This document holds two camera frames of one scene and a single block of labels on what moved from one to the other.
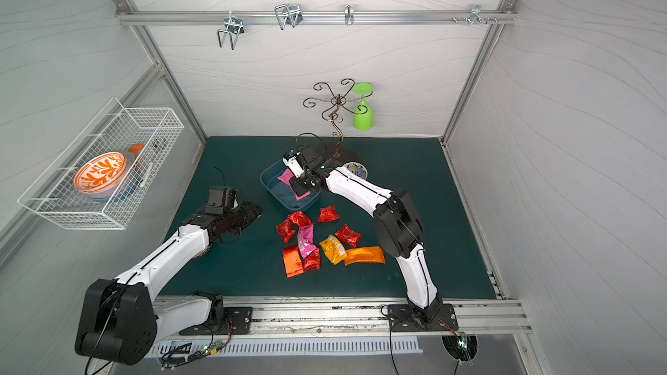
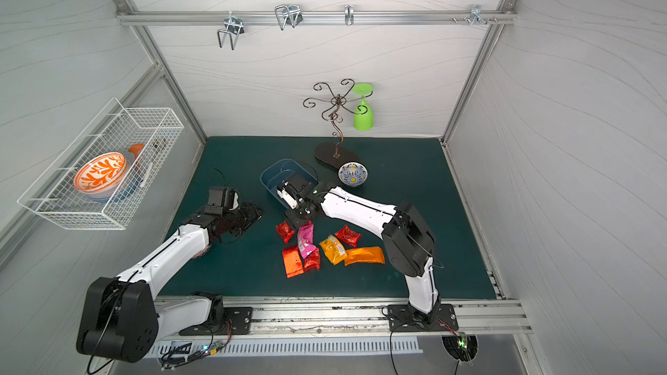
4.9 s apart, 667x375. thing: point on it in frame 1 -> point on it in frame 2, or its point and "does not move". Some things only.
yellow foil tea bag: [333, 249] does not move
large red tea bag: [292, 260] does not move
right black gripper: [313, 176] -> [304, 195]
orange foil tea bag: [367, 253] does not move
